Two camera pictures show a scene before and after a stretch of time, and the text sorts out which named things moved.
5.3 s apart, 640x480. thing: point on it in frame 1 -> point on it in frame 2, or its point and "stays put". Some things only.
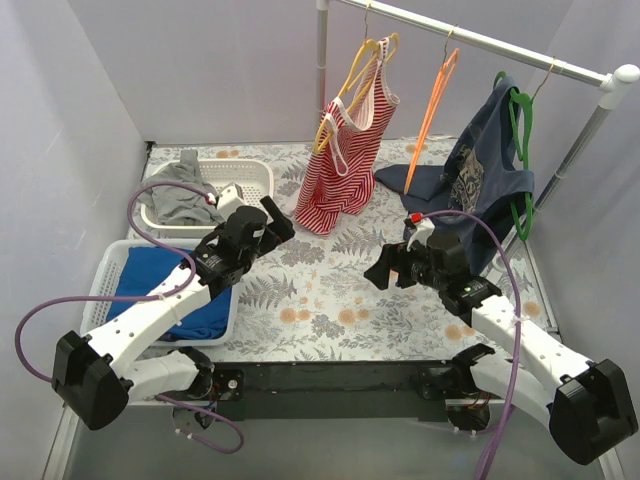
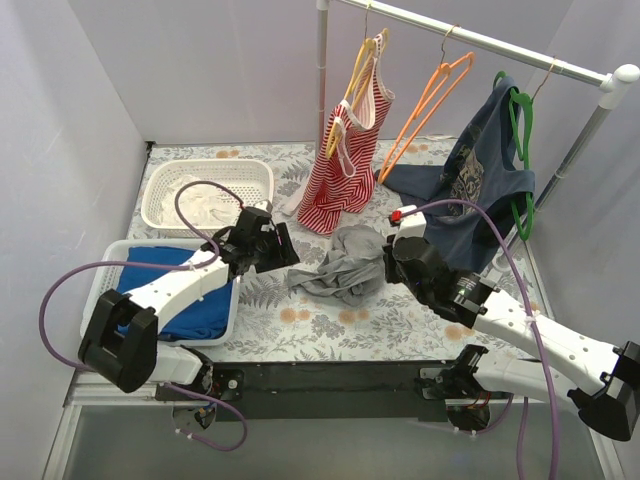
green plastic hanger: x=521 y=213 stays put
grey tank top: x=179 y=205 -> x=353 y=270
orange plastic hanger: x=434 y=102 -> x=428 y=123
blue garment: x=144 y=269 stays put
